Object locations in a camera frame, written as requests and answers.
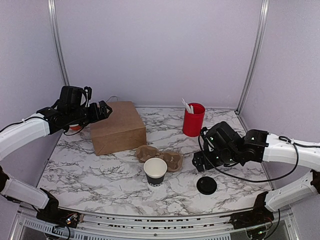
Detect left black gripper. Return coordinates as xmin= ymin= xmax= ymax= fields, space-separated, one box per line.
xmin=67 ymin=100 xmax=112 ymax=127

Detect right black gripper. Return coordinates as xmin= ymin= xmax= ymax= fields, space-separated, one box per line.
xmin=192 ymin=148 xmax=241 ymax=172

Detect black plastic cup lid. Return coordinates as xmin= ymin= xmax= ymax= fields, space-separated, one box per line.
xmin=196 ymin=176 xmax=217 ymax=195

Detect black paper coffee cup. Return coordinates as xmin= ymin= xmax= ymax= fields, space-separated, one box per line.
xmin=143 ymin=157 xmax=168 ymax=187

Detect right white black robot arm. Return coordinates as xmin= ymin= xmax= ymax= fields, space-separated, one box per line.
xmin=198 ymin=122 xmax=320 ymax=224

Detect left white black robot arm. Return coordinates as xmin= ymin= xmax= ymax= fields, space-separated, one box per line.
xmin=0 ymin=101 xmax=113 ymax=223

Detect brown paper bag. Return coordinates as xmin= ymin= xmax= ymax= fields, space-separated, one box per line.
xmin=90 ymin=101 xmax=147 ymax=156

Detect orange white bowl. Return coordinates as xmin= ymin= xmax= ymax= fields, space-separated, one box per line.
xmin=69 ymin=124 xmax=82 ymax=131

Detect red cylindrical container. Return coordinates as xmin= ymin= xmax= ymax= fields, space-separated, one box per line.
xmin=182 ymin=103 xmax=205 ymax=137

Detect brown pulp cup carrier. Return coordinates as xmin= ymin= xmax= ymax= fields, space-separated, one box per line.
xmin=135 ymin=145 xmax=183 ymax=173

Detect white wrapped straws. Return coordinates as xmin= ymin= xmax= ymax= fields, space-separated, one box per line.
xmin=181 ymin=98 xmax=194 ymax=114

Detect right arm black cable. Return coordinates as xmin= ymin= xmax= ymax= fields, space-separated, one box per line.
xmin=198 ymin=127 xmax=320 ymax=183

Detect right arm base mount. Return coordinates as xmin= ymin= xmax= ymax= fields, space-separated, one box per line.
xmin=229 ymin=211 xmax=275 ymax=230

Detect front aluminium rail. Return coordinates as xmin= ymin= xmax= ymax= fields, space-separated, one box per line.
xmin=9 ymin=204 xmax=301 ymax=240

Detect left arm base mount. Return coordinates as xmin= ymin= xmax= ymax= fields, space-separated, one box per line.
xmin=36 ymin=208 xmax=83 ymax=228

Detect left aluminium frame post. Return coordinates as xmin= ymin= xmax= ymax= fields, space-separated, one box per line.
xmin=47 ymin=0 xmax=70 ymax=86

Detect aluminium frame post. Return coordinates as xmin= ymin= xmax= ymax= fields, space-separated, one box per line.
xmin=235 ymin=0 xmax=270 ymax=115
xmin=47 ymin=0 xmax=70 ymax=86

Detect right aluminium frame post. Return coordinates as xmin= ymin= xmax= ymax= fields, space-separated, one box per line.
xmin=235 ymin=0 xmax=270 ymax=115

